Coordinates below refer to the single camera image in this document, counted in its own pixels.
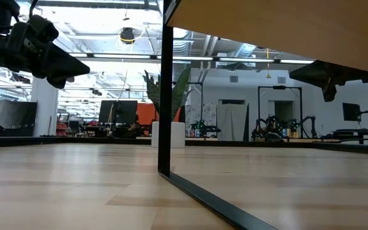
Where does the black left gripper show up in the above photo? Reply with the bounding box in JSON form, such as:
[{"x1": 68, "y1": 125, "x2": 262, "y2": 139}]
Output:
[{"x1": 0, "y1": 14, "x2": 91, "y2": 90}]

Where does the green plant white pot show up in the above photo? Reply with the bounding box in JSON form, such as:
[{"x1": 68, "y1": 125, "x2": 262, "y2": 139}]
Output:
[{"x1": 142, "y1": 66, "x2": 194, "y2": 149}]

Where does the red-orange partition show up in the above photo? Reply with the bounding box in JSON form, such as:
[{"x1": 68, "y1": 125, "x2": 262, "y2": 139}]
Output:
[{"x1": 135, "y1": 102, "x2": 185, "y2": 126}]

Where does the large black screen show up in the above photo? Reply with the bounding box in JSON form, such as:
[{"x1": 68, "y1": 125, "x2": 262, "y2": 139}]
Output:
[{"x1": 98, "y1": 100, "x2": 139, "y2": 125}]

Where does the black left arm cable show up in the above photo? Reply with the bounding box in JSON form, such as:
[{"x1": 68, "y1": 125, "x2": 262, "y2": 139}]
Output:
[{"x1": 29, "y1": 0, "x2": 40, "y2": 19}]

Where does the black partition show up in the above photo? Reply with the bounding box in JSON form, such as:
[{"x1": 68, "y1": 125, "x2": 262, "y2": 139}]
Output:
[{"x1": 0, "y1": 100, "x2": 39, "y2": 137}]

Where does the white patterned panel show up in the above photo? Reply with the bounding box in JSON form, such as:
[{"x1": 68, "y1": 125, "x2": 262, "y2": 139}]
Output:
[{"x1": 185, "y1": 102, "x2": 217, "y2": 130}]

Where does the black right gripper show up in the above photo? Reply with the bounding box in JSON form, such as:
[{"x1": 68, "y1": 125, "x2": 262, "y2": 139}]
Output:
[{"x1": 288, "y1": 59, "x2": 368, "y2": 103}]

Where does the black desk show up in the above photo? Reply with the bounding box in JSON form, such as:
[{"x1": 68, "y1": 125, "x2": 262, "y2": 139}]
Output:
[{"x1": 323, "y1": 127, "x2": 368, "y2": 145}]

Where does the grey draped cover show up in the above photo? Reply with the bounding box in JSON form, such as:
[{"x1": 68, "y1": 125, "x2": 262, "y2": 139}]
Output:
[{"x1": 215, "y1": 103, "x2": 249, "y2": 141}]

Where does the black metal table frame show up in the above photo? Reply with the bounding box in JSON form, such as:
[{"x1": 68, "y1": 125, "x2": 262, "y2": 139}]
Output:
[{"x1": 0, "y1": 135, "x2": 368, "y2": 157}]

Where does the black monitor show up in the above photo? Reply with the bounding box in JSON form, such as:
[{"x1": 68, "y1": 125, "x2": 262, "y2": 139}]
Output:
[{"x1": 342, "y1": 102, "x2": 362, "y2": 123}]

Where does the black gantry frame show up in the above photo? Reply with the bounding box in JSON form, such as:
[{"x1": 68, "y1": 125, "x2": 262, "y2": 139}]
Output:
[
  {"x1": 187, "y1": 82, "x2": 204, "y2": 128},
  {"x1": 257, "y1": 85, "x2": 303, "y2": 141}
]

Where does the yellow hanging cord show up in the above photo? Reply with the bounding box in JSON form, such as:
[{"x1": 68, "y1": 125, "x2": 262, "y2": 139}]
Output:
[{"x1": 266, "y1": 47, "x2": 272, "y2": 79}]

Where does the white column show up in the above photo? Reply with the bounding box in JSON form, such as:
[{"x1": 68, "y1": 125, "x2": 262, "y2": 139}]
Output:
[{"x1": 30, "y1": 76, "x2": 59, "y2": 137}]

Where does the black overhead camera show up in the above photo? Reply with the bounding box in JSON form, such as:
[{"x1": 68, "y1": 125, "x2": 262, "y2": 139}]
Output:
[{"x1": 119, "y1": 27, "x2": 137, "y2": 45}]

